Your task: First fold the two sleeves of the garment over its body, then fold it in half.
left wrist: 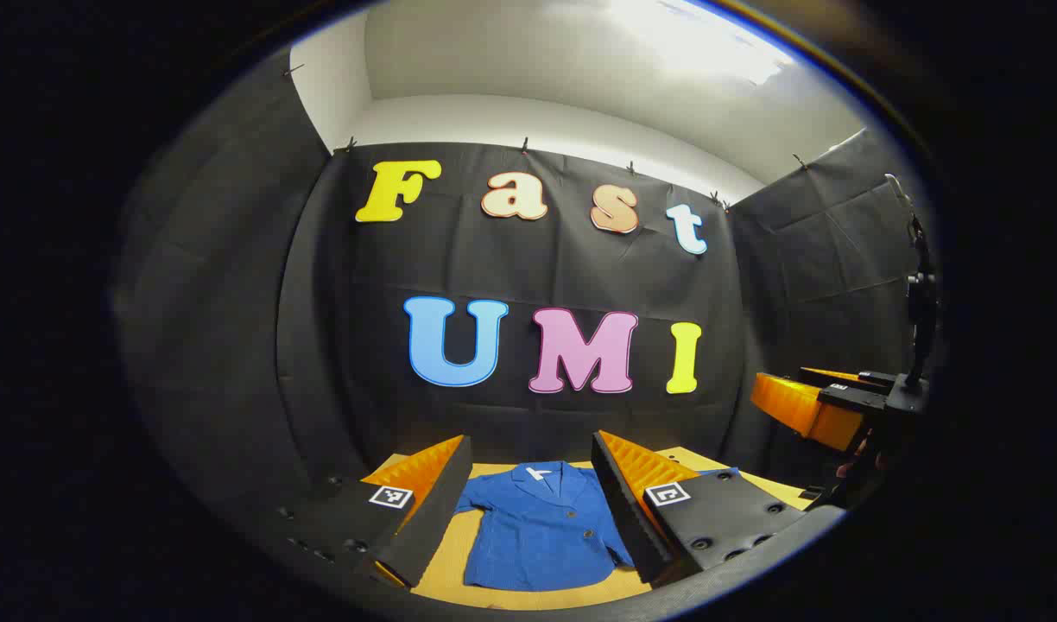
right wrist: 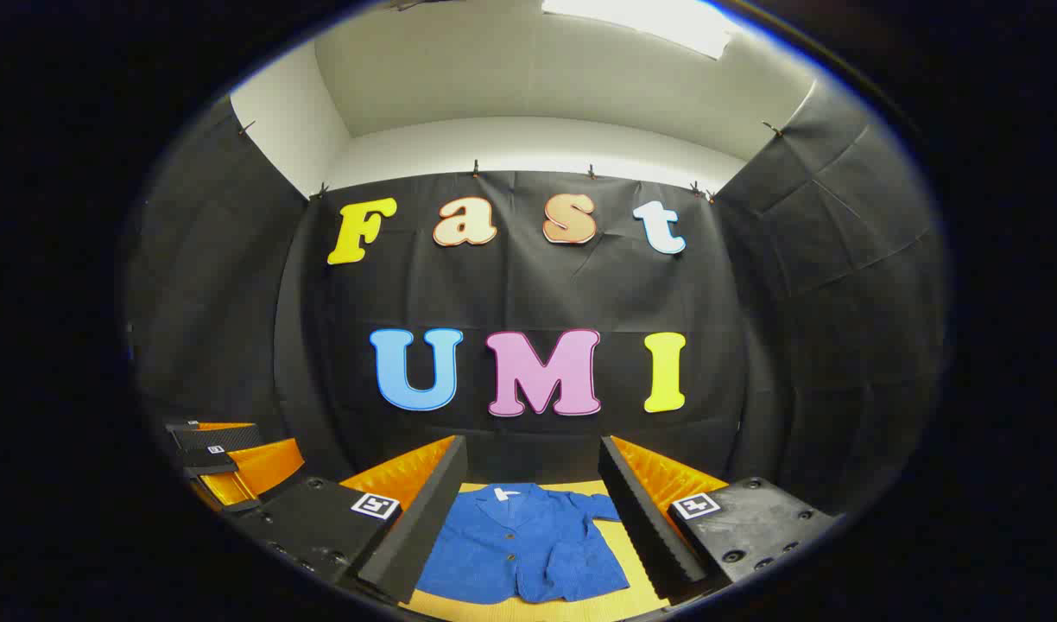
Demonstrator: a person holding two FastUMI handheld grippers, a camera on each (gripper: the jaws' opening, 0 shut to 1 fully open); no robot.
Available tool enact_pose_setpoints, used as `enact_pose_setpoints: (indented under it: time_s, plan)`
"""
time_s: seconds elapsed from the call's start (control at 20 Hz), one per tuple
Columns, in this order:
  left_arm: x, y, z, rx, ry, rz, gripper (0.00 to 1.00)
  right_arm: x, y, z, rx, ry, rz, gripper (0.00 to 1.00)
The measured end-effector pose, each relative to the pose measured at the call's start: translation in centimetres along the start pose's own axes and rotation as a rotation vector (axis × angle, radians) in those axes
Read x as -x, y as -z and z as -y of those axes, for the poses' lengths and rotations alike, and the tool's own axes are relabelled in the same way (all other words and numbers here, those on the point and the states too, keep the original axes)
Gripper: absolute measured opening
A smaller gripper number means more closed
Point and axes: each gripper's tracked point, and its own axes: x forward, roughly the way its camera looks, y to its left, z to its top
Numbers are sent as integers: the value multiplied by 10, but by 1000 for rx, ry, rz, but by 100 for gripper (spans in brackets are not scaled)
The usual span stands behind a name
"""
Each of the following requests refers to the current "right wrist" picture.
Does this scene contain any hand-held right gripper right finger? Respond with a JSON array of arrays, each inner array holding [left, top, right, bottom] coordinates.
[[598, 435, 840, 606]]

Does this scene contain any black backdrop cloth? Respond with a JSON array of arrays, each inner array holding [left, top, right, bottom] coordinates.
[[124, 82, 948, 519]]

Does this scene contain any blue jacket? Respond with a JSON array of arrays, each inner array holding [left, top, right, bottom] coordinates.
[[415, 482, 631, 606]]

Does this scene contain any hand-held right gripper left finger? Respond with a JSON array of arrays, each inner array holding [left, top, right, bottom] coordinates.
[[226, 435, 469, 606]]

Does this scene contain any ceiling light panel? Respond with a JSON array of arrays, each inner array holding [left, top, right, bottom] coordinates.
[[541, 0, 737, 60]]

